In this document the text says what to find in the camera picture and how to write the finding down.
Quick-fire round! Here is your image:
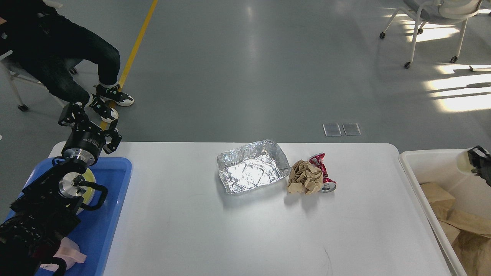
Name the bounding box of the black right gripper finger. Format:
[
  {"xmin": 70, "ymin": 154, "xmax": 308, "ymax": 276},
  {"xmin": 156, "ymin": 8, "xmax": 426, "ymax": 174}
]
[{"xmin": 468, "ymin": 145, "xmax": 491, "ymax": 187}]

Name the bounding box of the pink mug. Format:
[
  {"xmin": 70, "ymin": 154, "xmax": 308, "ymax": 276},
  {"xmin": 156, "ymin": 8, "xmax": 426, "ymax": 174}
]
[{"xmin": 40, "ymin": 237, "xmax": 87, "ymax": 271}]

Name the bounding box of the seated person in black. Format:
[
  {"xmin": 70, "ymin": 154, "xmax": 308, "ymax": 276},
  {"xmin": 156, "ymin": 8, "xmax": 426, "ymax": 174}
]
[{"xmin": 1, "ymin": 0, "xmax": 120, "ymax": 103}]

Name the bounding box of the blue plastic tray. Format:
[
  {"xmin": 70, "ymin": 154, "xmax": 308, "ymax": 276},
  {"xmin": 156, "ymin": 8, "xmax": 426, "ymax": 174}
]
[{"xmin": 25, "ymin": 158, "xmax": 132, "ymax": 276}]

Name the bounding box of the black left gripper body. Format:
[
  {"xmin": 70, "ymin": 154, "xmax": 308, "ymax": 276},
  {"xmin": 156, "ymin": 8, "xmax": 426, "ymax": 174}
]
[{"xmin": 61, "ymin": 130, "xmax": 106, "ymax": 161}]

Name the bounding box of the white office chair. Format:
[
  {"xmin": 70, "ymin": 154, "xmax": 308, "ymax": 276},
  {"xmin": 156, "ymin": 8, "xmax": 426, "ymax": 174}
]
[{"xmin": 379, "ymin": 0, "xmax": 482, "ymax": 69}]

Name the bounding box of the black white sneaker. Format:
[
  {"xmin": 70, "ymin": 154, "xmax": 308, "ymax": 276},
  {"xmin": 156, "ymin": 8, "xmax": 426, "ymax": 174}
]
[
  {"xmin": 95, "ymin": 84, "xmax": 134, "ymax": 107},
  {"xmin": 86, "ymin": 93, "xmax": 119, "ymax": 123}
]

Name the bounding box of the aluminium foil tray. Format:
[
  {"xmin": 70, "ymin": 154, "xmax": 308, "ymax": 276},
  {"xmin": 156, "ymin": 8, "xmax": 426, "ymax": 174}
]
[{"xmin": 216, "ymin": 140, "xmax": 291, "ymax": 195}]

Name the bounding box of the brown paper in bin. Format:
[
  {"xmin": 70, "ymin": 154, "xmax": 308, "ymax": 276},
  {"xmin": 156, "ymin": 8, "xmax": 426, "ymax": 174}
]
[{"xmin": 438, "ymin": 220, "xmax": 461, "ymax": 245}]

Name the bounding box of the brown paper bag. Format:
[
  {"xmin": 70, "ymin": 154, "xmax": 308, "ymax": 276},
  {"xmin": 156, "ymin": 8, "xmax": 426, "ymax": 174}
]
[
  {"xmin": 446, "ymin": 209, "xmax": 491, "ymax": 276},
  {"xmin": 420, "ymin": 182, "xmax": 456, "ymax": 220}
]

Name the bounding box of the white plastic bin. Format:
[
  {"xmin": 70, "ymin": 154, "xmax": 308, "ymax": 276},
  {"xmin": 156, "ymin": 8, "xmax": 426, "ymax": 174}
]
[{"xmin": 399, "ymin": 149, "xmax": 491, "ymax": 276}]

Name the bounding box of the brown paper ball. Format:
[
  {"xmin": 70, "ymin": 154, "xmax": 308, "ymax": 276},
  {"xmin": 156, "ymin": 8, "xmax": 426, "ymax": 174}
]
[{"xmin": 287, "ymin": 159, "xmax": 323, "ymax": 195}]

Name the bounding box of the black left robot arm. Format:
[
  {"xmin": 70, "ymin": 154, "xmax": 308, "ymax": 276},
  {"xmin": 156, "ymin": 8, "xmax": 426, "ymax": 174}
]
[{"xmin": 0, "ymin": 103, "xmax": 122, "ymax": 276}]

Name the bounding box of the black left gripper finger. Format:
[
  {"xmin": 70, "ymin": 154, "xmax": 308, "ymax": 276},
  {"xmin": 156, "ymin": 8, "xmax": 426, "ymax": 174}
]
[
  {"xmin": 101, "ymin": 119, "xmax": 122, "ymax": 154},
  {"xmin": 58, "ymin": 103, "xmax": 94, "ymax": 133}
]

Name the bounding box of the chair caster leg left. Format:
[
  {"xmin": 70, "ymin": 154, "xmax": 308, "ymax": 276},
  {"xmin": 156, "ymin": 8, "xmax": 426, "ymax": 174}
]
[{"xmin": 0, "ymin": 50, "xmax": 79, "ymax": 112}]

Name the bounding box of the yellow plastic plate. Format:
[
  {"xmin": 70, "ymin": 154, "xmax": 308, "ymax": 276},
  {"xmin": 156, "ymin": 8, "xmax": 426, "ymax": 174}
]
[{"xmin": 75, "ymin": 168, "xmax": 96, "ymax": 205}]

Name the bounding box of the crushed red can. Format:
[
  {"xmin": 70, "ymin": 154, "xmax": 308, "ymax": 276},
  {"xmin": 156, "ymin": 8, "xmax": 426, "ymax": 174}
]
[{"xmin": 308, "ymin": 153, "xmax": 337, "ymax": 193}]

